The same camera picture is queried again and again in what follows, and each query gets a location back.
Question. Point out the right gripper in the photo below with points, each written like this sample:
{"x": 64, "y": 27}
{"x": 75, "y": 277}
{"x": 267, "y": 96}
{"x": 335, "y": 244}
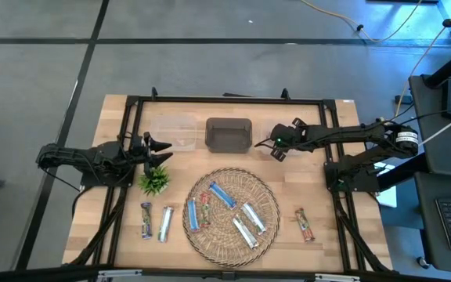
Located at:
{"x": 298, "y": 137}

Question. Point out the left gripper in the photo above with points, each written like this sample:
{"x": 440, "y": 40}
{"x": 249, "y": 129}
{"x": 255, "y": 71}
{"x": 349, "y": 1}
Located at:
{"x": 147, "y": 164}

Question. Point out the blue granola bar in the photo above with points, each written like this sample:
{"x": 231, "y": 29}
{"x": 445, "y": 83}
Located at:
{"x": 193, "y": 215}
{"x": 222, "y": 195}

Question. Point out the red green granola bar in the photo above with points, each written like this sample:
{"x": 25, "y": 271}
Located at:
{"x": 205, "y": 209}
{"x": 304, "y": 224}

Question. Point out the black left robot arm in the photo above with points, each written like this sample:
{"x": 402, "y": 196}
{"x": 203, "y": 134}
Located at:
{"x": 73, "y": 154}

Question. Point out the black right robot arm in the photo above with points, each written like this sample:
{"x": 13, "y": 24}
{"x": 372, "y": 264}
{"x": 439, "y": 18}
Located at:
{"x": 347, "y": 133}

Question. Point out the purple granola bar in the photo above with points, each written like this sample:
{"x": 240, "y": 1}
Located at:
{"x": 146, "y": 221}

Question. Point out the white green granola bar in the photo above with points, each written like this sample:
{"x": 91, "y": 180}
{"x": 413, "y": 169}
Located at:
{"x": 245, "y": 232}
{"x": 165, "y": 224}
{"x": 253, "y": 218}

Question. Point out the small green artificial plant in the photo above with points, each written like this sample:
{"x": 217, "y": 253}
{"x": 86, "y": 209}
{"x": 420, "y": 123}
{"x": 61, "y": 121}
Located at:
{"x": 154, "y": 182}

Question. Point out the dark grey plastic bin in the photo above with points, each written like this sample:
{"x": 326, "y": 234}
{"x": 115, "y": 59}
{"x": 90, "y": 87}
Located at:
{"x": 227, "y": 137}

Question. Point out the round woven wicker tray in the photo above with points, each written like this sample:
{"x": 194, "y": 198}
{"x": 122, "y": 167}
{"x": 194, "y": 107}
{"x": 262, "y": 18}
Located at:
{"x": 225, "y": 243}

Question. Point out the black desk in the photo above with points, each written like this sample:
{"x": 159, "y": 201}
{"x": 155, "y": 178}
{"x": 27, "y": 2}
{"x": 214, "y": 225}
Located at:
{"x": 429, "y": 219}
{"x": 429, "y": 117}

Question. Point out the black caster wheel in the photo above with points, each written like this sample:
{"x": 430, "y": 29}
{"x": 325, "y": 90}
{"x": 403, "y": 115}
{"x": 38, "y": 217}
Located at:
{"x": 424, "y": 262}

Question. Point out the black stand pole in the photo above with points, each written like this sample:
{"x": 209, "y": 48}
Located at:
{"x": 450, "y": 67}

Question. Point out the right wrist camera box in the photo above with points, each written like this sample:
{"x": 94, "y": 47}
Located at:
{"x": 279, "y": 140}

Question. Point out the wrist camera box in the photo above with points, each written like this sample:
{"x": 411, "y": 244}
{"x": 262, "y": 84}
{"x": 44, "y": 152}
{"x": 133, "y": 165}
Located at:
{"x": 136, "y": 143}
{"x": 279, "y": 140}

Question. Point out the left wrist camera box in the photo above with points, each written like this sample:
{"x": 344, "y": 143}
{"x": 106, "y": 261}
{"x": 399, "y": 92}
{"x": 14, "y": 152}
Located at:
{"x": 136, "y": 143}

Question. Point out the black aluminium table frame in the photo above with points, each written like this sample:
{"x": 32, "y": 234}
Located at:
{"x": 229, "y": 100}

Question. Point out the black rail with silver brackets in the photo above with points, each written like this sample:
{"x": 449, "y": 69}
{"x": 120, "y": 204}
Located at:
{"x": 225, "y": 275}

